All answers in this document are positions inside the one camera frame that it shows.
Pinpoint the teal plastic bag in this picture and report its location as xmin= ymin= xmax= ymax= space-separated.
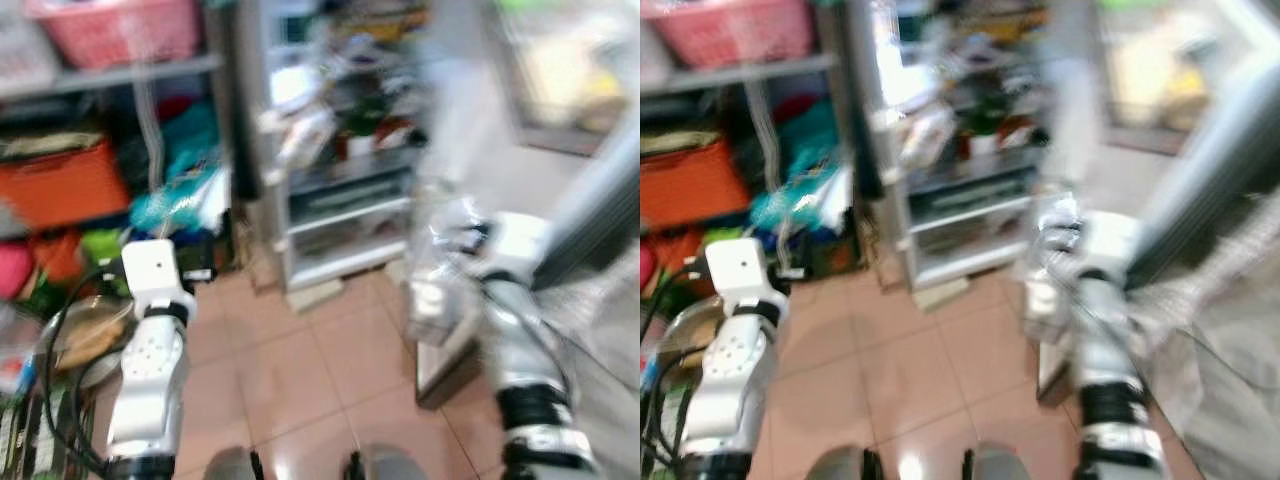
xmin=128 ymin=100 xmax=233 ymax=236
xmin=750 ymin=100 xmax=856 ymax=236

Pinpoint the grey robot leg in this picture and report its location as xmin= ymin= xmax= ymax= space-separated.
xmin=203 ymin=445 xmax=263 ymax=480
xmin=343 ymin=445 xmax=429 ymax=480
xmin=962 ymin=443 xmax=1036 ymax=480
xmin=805 ymin=445 xmax=881 ymax=480

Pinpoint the clear plastic bag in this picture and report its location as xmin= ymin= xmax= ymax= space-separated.
xmin=405 ymin=195 xmax=491 ymax=321
xmin=1015 ymin=190 xmax=1086 ymax=321

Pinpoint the white open fridge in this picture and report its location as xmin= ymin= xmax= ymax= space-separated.
xmin=235 ymin=0 xmax=431 ymax=293
xmin=850 ymin=0 xmax=1051 ymax=291

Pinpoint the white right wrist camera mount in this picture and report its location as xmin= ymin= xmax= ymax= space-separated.
xmin=478 ymin=212 xmax=553 ymax=286
xmin=1075 ymin=210 xmax=1141 ymax=281

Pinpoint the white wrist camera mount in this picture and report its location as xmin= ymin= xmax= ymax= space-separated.
xmin=120 ymin=240 xmax=198 ymax=313
xmin=705 ymin=238 xmax=786 ymax=309
xmin=478 ymin=212 xmax=553 ymax=286
xmin=1075 ymin=210 xmax=1141 ymax=281

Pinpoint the grey robot left leg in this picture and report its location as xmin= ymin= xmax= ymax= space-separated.
xmin=805 ymin=445 xmax=881 ymax=480
xmin=203 ymin=445 xmax=263 ymax=480

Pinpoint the grey robot right leg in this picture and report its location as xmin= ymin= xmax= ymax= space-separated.
xmin=343 ymin=445 xmax=429 ymax=480
xmin=962 ymin=443 xmax=1036 ymax=480

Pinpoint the grey plastic sheet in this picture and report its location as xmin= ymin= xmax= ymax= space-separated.
xmin=1140 ymin=250 xmax=1280 ymax=480
xmin=555 ymin=250 xmax=641 ymax=480

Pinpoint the orange plastic basket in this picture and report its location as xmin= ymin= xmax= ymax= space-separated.
xmin=640 ymin=138 xmax=751 ymax=231
xmin=0 ymin=138 xmax=131 ymax=231

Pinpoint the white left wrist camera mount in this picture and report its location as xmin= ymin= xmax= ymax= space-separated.
xmin=120 ymin=240 xmax=198 ymax=313
xmin=705 ymin=238 xmax=786 ymax=309

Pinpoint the pink plastic basket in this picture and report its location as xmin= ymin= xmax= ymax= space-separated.
xmin=645 ymin=0 xmax=816 ymax=66
xmin=25 ymin=0 xmax=206 ymax=69

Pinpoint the white fridge door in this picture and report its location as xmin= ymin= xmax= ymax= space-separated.
xmin=1030 ymin=0 xmax=1111 ymax=409
xmin=405 ymin=0 xmax=521 ymax=409

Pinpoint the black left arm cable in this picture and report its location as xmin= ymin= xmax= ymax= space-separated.
xmin=643 ymin=262 xmax=713 ymax=471
xmin=40 ymin=262 xmax=126 ymax=473

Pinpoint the metal shelf rack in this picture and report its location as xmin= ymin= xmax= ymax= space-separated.
xmin=0 ymin=0 xmax=236 ymax=276
xmin=640 ymin=0 xmax=851 ymax=276

